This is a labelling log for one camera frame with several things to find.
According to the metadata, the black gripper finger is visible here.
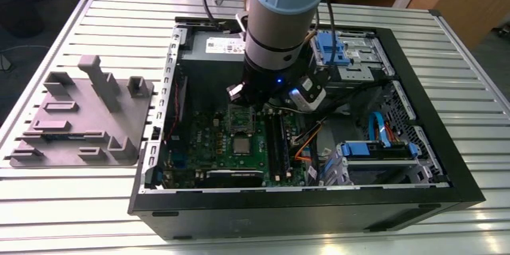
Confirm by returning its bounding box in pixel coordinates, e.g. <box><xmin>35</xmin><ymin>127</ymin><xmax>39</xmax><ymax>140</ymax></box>
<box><xmin>226</xmin><ymin>83</ymin><xmax>257</xmax><ymax>109</ymax></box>

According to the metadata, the metal socket cover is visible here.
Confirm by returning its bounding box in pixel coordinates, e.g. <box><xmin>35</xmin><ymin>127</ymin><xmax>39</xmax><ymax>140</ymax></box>
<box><xmin>227</xmin><ymin>104</ymin><xmax>255</xmax><ymax>133</ymax></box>

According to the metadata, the silver CPU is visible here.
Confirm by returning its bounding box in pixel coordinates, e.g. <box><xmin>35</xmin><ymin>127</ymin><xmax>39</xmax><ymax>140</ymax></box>
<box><xmin>232</xmin><ymin>138</ymin><xmax>251</xmax><ymax>153</ymax></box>

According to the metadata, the CPU socket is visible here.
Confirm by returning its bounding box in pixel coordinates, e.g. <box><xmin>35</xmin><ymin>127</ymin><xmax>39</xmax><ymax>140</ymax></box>
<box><xmin>230</xmin><ymin>135</ymin><xmax>254</xmax><ymax>156</ymax></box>

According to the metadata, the grey power supply unit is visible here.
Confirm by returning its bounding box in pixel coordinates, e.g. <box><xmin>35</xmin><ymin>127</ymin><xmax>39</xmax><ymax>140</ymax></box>
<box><xmin>178</xmin><ymin>31</ymin><xmax>249</xmax><ymax>103</ymax></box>

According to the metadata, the black RAM slot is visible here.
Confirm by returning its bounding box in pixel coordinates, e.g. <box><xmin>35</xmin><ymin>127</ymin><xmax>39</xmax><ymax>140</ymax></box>
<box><xmin>263</xmin><ymin>109</ymin><xmax>279</xmax><ymax>180</ymax></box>

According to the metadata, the green motherboard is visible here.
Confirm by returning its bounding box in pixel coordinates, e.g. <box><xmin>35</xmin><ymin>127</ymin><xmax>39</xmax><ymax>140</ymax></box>
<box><xmin>162</xmin><ymin>99</ymin><xmax>313</xmax><ymax>189</ymax></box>

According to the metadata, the blue plastic drive latch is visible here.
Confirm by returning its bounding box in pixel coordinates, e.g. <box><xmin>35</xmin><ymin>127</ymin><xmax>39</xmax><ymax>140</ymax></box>
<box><xmin>317</xmin><ymin>31</ymin><xmax>353</xmax><ymax>66</ymax></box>

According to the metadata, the metal drive cage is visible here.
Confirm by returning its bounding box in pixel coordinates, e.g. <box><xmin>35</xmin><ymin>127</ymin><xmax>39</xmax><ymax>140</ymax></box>
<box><xmin>309</xmin><ymin>30</ymin><xmax>397</xmax><ymax>97</ymax></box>

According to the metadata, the black graphics card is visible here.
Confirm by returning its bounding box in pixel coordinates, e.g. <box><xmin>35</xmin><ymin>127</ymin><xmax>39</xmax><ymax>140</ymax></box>
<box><xmin>195</xmin><ymin>167</ymin><xmax>265</xmax><ymax>188</ymax></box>

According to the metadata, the hard disk in blue carrier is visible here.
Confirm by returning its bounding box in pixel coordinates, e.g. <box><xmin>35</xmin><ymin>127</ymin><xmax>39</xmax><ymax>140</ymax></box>
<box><xmin>337</xmin><ymin>141</ymin><xmax>419</xmax><ymax>160</ymax></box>

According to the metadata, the grey parts rack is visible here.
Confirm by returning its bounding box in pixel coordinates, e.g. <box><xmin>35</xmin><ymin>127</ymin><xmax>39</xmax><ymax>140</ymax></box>
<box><xmin>8</xmin><ymin>54</ymin><xmax>155</xmax><ymax>168</ymax></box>

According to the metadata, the metal disk bay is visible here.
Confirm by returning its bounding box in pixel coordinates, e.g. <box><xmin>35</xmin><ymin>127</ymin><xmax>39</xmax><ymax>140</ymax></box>
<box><xmin>333</xmin><ymin>140</ymin><xmax>451</xmax><ymax>186</ymax></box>

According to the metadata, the black open PC case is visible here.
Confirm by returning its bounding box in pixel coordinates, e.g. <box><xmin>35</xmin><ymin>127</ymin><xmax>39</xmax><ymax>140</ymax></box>
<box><xmin>127</xmin><ymin>16</ymin><xmax>487</xmax><ymax>241</ymax></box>

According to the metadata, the green RAM stick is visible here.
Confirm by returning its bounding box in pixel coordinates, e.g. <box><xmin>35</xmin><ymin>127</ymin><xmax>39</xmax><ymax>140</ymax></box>
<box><xmin>42</xmin><ymin>131</ymin><xmax>88</xmax><ymax>142</ymax></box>

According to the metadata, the black office chair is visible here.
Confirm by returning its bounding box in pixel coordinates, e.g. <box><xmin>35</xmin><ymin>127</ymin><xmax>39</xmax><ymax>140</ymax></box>
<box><xmin>0</xmin><ymin>0</ymin><xmax>52</xmax><ymax>38</ymax></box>

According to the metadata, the black chair base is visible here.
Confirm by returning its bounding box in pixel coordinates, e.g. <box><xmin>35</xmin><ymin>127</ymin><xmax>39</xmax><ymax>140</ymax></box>
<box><xmin>491</xmin><ymin>21</ymin><xmax>510</xmax><ymax>38</ymax></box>

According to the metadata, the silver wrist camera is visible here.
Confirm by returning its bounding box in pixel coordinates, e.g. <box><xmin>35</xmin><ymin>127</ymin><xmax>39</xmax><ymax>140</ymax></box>
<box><xmin>287</xmin><ymin>76</ymin><xmax>327</xmax><ymax>112</ymax></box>

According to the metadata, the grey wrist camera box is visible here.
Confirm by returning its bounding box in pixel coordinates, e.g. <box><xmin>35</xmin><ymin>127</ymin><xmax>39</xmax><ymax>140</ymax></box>
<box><xmin>234</xmin><ymin>12</ymin><xmax>250</xmax><ymax>34</ymax></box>

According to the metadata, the black wire bundle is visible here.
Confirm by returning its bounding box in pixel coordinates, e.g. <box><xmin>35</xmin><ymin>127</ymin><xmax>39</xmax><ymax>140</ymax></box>
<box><xmin>294</xmin><ymin>83</ymin><xmax>394</xmax><ymax>148</ymax></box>

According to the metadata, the orange wire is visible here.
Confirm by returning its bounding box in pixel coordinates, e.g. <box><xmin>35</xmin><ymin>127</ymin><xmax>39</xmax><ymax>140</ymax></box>
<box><xmin>294</xmin><ymin>123</ymin><xmax>323</xmax><ymax>160</ymax></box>

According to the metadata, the blue flat wire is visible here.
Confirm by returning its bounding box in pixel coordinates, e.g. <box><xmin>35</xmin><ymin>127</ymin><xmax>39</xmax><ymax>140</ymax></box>
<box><xmin>367</xmin><ymin>111</ymin><xmax>394</xmax><ymax>148</ymax></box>

